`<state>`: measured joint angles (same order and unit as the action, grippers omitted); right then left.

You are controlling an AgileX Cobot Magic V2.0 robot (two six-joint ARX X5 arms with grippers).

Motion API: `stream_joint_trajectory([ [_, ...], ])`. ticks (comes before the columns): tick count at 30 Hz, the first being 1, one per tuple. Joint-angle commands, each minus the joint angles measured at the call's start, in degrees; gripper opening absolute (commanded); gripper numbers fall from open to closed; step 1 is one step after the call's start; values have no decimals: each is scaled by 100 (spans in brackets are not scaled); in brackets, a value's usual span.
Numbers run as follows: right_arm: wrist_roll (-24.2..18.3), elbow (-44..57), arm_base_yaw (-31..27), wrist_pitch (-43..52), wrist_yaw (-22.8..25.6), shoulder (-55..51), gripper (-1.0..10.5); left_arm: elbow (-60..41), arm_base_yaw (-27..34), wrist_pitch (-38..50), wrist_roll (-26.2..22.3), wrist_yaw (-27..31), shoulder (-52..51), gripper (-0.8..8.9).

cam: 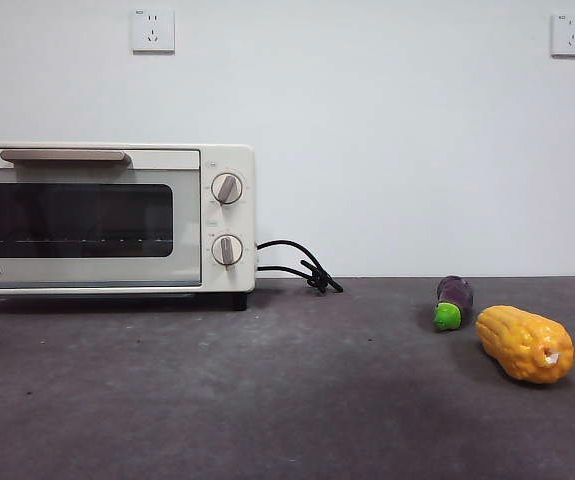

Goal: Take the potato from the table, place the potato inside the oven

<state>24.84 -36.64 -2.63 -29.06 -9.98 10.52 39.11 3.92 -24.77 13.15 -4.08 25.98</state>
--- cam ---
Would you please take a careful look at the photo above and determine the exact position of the glass oven door with handle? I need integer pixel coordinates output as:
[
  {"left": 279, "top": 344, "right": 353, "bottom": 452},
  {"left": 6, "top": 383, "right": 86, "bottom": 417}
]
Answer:
[{"left": 0, "top": 147, "right": 203, "bottom": 290}]

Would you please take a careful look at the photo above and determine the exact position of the metal wire oven rack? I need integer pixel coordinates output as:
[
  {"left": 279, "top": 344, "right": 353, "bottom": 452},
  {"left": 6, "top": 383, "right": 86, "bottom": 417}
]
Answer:
[{"left": 0, "top": 238, "right": 174, "bottom": 246}]

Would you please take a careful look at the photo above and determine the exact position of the purple toy eggplant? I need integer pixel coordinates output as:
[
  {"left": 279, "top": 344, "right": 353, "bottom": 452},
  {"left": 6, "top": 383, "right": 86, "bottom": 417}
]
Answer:
[{"left": 433, "top": 274, "right": 475, "bottom": 333}]

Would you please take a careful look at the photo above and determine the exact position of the cream toaster oven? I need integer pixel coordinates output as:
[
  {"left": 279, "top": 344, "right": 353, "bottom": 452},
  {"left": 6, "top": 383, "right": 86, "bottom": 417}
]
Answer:
[{"left": 0, "top": 143, "right": 257, "bottom": 314}]

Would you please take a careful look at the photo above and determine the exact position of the white wall socket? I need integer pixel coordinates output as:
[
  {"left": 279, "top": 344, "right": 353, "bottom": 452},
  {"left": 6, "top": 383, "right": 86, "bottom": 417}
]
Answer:
[
  {"left": 550, "top": 13, "right": 575, "bottom": 59},
  {"left": 132, "top": 8, "right": 176, "bottom": 55}
]

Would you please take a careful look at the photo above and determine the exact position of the yellow toy corn cob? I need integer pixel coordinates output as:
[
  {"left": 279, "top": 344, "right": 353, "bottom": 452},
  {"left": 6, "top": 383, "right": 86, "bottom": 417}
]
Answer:
[{"left": 475, "top": 304, "right": 575, "bottom": 386}]

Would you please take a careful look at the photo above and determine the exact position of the black oven power cable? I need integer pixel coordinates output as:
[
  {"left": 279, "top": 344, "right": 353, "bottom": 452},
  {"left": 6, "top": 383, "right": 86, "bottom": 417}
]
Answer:
[{"left": 256, "top": 240, "right": 344, "bottom": 295}]

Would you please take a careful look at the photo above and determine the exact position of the cream oven knob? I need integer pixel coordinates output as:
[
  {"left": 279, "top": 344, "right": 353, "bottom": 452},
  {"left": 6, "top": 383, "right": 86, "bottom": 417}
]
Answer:
[
  {"left": 210, "top": 232, "right": 245, "bottom": 271},
  {"left": 210, "top": 172, "right": 245, "bottom": 207}
]

